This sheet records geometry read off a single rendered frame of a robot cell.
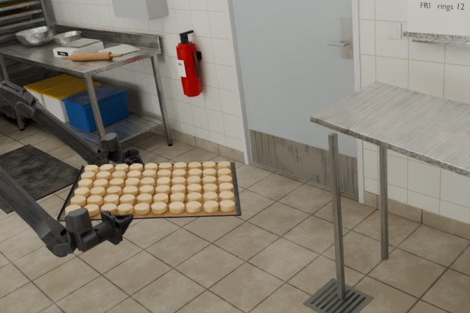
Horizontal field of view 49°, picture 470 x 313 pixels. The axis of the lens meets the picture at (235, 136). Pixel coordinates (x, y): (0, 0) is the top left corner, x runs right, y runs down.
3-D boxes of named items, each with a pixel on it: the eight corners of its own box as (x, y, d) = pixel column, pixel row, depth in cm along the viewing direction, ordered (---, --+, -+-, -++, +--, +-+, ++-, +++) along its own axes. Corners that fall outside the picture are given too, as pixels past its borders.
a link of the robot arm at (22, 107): (17, 96, 203) (11, 109, 194) (26, 87, 202) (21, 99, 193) (100, 161, 223) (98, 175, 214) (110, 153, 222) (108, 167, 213)
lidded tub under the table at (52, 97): (46, 117, 512) (39, 91, 502) (88, 102, 540) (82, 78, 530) (64, 124, 486) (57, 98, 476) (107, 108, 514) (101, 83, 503)
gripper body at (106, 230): (117, 216, 163) (97, 226, 158) (121, 243, 167) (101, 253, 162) (105, 209, 167) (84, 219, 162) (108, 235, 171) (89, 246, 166)
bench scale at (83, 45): (54, 56, 454) (51, 47, 450) (84, 47, 476) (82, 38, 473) (73, 59, 435) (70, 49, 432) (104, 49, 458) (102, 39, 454)
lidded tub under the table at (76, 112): (68, 126, 480) (61, 99, 470) (110, 109, 509) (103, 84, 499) (89, 133, 455) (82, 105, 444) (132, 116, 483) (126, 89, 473)
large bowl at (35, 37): (12, 48, 516) (8, 33, 510) (49, 38, 539) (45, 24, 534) (29, 52, 489) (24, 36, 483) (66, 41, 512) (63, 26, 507)
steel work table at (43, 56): (15, 130, 556) (-13, 40, 517) (76, 109, 599) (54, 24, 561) (109, 176, 424) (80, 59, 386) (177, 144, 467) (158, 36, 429)
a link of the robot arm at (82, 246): (75, 251, 161) (84, 255, 157) (68, 232, 159) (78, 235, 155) (94, 242, 166) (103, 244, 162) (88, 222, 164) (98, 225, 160)
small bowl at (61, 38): (50, 47, 495) (47, 36, 491) (75, 40, 511) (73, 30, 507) (63, 49, 476) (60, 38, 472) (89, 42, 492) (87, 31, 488)
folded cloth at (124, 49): (97, 52, 451) (97, 50, 451) (125, 45, 463) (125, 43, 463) (111, 57, 424) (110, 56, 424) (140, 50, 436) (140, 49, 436)
